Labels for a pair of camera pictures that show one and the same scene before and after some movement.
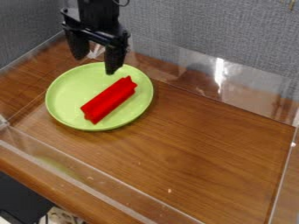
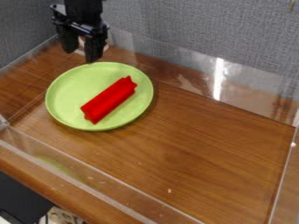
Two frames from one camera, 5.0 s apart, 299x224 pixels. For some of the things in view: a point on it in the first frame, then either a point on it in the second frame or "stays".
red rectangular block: x=109 y=100 stays
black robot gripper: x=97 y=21 → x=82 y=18
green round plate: x=80 y=83 stays
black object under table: x=23 y=205 stays
